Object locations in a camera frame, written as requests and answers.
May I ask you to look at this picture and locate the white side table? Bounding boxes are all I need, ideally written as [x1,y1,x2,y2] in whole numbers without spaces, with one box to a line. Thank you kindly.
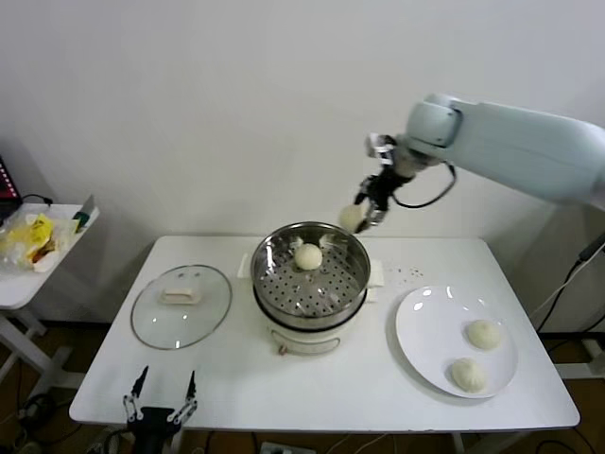
[0,202,101,403]

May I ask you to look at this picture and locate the white oval plate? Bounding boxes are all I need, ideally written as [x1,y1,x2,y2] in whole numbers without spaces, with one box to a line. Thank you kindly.
[394,283,519,399]

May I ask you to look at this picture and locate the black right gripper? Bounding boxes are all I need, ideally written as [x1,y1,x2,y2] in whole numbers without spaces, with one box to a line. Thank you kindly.
[354,172,417,234]

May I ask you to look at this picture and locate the thin white cable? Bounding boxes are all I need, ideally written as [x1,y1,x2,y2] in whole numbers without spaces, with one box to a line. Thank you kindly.
[527,278,568,318]

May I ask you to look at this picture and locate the green and grey small tool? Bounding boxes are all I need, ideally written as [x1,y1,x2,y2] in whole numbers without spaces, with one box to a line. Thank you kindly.
[73,194,98,234]

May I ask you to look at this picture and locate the clear bag with yellow wrapper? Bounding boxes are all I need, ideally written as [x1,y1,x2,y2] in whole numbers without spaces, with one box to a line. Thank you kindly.
[0,207,79,274]

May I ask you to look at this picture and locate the black floor cable bundle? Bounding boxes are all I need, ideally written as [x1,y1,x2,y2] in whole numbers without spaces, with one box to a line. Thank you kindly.
[18,394,62,429]

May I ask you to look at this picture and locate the black cable with plug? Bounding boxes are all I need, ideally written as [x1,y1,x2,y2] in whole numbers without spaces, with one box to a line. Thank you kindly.
[536,234,605,335]

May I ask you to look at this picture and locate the white stand base frame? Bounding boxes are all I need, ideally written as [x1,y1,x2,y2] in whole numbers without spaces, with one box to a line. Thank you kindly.
[550,338,605,382]

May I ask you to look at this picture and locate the glass lid with white handle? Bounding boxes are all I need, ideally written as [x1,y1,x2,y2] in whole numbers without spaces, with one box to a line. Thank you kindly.
[130,264,233,351]

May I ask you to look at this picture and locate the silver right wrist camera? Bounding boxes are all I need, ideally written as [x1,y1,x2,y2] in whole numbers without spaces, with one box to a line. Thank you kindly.
[364,133,397,166]

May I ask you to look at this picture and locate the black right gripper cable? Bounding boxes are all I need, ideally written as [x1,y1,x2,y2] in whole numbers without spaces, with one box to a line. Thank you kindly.
[389,160,458,209]

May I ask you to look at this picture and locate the white electric cooking pot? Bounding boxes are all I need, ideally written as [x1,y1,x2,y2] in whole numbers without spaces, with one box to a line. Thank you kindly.
[252,283,382,357]

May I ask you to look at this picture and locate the white steamed baozi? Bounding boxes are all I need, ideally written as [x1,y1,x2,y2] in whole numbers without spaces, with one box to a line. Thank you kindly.
[339,202,368,233]
[465,319,503,352]
[449,357,488,394]
[294,242,324,271]

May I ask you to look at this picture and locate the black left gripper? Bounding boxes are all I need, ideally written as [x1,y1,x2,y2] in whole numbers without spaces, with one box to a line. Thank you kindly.
[122,364,199,454]

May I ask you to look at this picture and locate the perforated steel steamer basket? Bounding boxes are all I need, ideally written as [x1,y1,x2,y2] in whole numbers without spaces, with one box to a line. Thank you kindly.
[238,221,387,332]

